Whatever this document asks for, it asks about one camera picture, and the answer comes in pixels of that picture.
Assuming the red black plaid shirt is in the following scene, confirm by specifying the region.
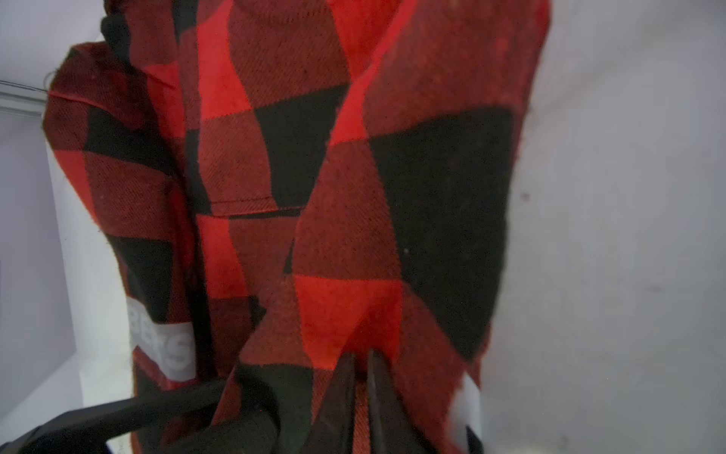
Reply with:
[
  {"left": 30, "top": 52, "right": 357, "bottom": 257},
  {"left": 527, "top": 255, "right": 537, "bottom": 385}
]
[{"left": 43, "top": 1, "right": 551, "bottom": 453}]

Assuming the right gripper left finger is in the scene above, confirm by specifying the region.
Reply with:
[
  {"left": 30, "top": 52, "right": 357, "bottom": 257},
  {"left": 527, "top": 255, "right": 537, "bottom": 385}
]
[{"left": 301, "top": 354, "right": 357, "bottom": 454}]

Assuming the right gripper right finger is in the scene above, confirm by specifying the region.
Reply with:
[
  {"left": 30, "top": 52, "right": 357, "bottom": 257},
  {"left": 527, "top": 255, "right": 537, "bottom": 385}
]
[{"left": 367, "top": 350, "right": 436, "bottom": 454}]

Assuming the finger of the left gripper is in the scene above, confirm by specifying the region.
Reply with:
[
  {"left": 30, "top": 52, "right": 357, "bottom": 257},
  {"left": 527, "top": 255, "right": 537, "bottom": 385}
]
[
  {"left": 164, "top": 408, "right": 279, "bottom": 454},
  {"left": 1, "top": 379, "right": 225, "bottom": 454}
]

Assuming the aluminium frame profile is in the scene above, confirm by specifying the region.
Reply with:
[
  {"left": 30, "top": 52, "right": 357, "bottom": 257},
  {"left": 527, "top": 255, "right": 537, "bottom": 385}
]
[{"left": 0, "top": 81, "right": 47, "bottom": 118}]

